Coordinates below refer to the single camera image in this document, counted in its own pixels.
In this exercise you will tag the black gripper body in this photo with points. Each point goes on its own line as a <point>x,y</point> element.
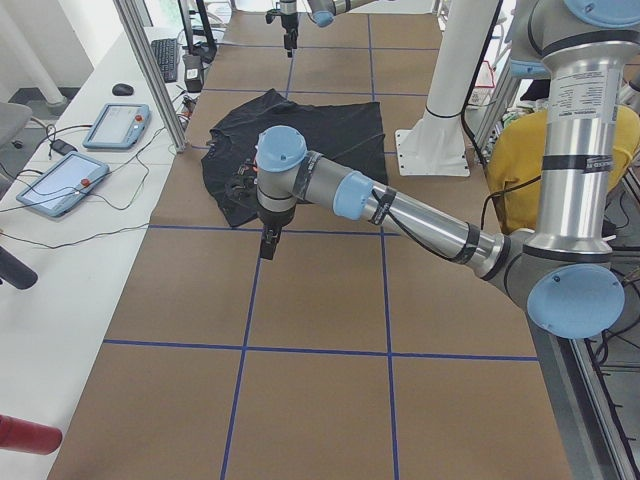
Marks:
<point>288,23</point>
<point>274,219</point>

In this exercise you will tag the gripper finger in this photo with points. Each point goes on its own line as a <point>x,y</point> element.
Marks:
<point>268,244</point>
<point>289,44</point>

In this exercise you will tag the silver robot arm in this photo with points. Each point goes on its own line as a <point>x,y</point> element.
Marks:
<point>559,272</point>
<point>321,12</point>

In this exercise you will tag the black monitor stand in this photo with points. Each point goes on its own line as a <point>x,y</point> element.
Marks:
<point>200,42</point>

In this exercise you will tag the black power adapter box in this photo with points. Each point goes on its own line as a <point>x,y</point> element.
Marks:
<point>193,73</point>

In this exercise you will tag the black keyboard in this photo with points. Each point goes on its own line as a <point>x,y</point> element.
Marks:
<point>166,53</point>

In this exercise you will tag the black computer mouse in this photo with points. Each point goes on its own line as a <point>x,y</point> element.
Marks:
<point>122,90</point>

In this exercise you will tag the far blue teach pendant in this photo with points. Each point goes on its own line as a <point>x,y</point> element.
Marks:
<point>118,126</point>

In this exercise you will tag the blue teach pendant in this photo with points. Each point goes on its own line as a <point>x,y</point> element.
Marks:
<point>60,188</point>
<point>118,126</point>

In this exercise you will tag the near blue teach pendant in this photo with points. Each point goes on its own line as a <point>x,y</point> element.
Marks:
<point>60,188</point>

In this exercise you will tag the person in yellow shirt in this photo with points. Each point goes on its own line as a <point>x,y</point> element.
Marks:
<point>517,158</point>

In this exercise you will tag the red bottle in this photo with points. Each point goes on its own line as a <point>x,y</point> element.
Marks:
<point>28,437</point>

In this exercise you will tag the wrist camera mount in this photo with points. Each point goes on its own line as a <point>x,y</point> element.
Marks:
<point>271,15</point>

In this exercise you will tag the aluminium frame post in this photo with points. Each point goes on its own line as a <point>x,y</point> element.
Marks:
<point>131,21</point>

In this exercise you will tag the white camera stand column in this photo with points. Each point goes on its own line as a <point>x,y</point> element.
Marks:
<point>435,145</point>

